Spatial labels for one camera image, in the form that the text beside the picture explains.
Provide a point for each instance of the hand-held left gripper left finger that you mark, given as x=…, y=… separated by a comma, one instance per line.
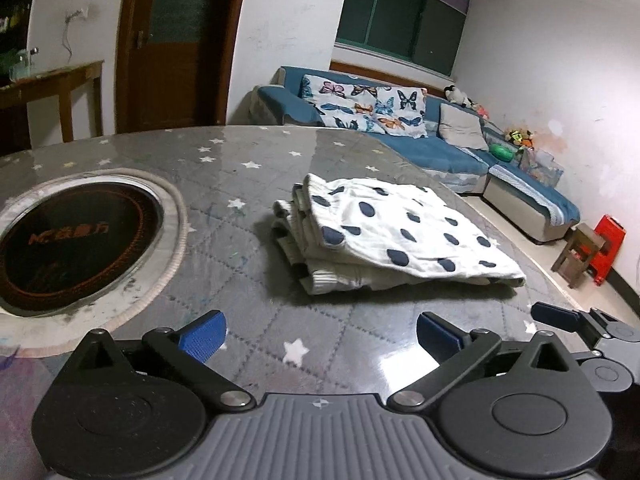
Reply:
x=202, y=336

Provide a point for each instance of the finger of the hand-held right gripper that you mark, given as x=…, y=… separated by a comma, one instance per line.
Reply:
x=552, y=314

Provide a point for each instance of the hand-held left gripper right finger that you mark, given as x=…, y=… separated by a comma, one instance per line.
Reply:
x=440, y=336

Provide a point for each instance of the white navy polka dot garment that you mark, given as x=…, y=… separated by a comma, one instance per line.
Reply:
x=400, y=230

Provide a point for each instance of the small wooden stool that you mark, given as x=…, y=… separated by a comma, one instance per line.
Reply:
x=577, y=255

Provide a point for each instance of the red plastic stool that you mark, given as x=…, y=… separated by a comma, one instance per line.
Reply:
x=611, y=240

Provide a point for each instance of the round black induction cooker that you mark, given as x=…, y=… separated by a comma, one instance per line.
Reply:
x=75, y=250

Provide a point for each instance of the green ball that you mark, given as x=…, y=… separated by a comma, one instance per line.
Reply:
x=501, y=152

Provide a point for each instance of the colourful plush toy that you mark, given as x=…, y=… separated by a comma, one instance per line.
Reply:
x=520, y=136

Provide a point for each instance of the grey star quilted tablecloth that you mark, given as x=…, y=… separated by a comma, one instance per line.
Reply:
x=240, y=155

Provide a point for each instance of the blue sofa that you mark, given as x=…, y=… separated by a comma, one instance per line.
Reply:
x=440, y=150

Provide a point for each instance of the beige pillow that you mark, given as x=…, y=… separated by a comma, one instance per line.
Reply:
x=462, y=127

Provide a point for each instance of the black white plush toy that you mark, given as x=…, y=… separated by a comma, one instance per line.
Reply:
x=457, y=95

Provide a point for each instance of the butterfly print pillow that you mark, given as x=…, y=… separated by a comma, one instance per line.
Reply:
x=365, y=105

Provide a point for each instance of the brown wooden door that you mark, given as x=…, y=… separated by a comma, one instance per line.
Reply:
x=175, y=60

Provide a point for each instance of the wooden side table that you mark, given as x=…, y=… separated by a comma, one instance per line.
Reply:
x=55, y=77

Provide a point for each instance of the glass jar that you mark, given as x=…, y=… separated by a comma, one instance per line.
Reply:
x=22, y=65

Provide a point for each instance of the green framed window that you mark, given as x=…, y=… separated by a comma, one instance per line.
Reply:
x=400, y=10

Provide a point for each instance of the dark wooden shelf cabinet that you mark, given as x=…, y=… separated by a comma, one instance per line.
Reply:
x=12, y=10

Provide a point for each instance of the white wall socket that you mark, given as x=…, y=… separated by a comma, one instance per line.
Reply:
x=76, y=13

